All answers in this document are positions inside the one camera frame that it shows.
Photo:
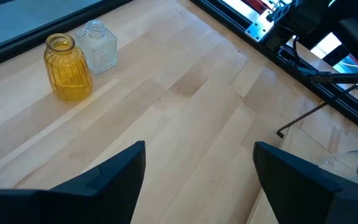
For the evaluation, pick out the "silver frame bracket plate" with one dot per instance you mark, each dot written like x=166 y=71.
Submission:
x=259 y=28

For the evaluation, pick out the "black aluminium table frame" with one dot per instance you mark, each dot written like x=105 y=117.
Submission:
x=11 y=51

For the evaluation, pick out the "clear square glass vase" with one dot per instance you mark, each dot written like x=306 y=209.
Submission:
x=102 y=53

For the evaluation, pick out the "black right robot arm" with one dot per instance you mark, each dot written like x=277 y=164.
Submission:
x=306 y=15

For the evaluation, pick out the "yellow ribbed glass vase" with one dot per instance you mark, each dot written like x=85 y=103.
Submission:
x=68 y=74

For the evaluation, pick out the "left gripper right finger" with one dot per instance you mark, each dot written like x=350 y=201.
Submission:
x=306 y=199

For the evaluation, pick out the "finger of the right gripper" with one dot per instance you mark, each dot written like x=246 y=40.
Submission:
x=353 y=78

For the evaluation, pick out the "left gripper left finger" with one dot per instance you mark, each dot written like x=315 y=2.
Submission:
x=73 y=205

